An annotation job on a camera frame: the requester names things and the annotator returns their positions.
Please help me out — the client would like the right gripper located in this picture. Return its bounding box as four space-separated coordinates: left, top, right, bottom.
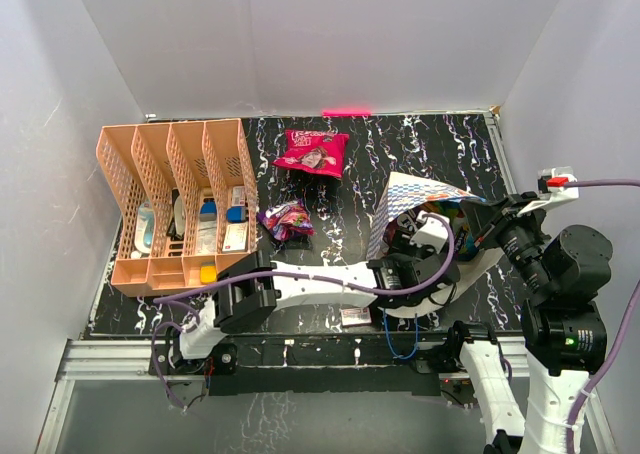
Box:
459 189 555 293

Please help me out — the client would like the checkered paper bag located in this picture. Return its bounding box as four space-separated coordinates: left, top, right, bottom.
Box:
367 171 506 360

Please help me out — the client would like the purple candy bag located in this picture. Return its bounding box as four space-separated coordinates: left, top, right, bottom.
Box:
257 200 315 242

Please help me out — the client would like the pink popcorn snack bag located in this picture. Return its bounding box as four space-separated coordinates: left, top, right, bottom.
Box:
273 130 349 179

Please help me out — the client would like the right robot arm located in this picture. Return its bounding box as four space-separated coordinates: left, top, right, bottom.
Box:
445 192 613 453

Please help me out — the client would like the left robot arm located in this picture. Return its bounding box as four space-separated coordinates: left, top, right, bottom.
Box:
171 215 461 373

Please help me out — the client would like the colourful skittles bag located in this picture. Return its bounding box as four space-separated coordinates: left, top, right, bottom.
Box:
395 199 478 262

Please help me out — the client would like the small white red box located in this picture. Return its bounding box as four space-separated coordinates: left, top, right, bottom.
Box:
340 307 372 327

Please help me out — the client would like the pink tape strip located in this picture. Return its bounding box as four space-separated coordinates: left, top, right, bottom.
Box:
322 107 371 118

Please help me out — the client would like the white red box in organizer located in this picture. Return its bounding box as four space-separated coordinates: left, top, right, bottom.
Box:
221 222 249 253

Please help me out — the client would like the blue item in organizer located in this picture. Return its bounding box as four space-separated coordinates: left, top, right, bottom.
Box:
226 206 249 224

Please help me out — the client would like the yellow item in organizer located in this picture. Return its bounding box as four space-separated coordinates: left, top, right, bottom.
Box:
199 263 218 285

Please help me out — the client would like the orange plastic file organizer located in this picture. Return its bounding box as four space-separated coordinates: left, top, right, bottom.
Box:
96 118 258 297

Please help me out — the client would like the white blue tube in organizer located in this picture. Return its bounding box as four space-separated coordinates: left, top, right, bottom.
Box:
134 200 155 255

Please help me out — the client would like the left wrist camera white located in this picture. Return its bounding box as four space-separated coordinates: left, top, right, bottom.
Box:
411 211 451 253

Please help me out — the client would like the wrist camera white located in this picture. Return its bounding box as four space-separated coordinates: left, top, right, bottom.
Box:
517 166 579 217
411 211 451 253

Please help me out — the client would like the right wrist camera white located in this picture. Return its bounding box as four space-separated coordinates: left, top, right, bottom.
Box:
517 166 579 217

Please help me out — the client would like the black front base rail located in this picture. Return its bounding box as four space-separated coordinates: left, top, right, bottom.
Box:
148 332 473 403

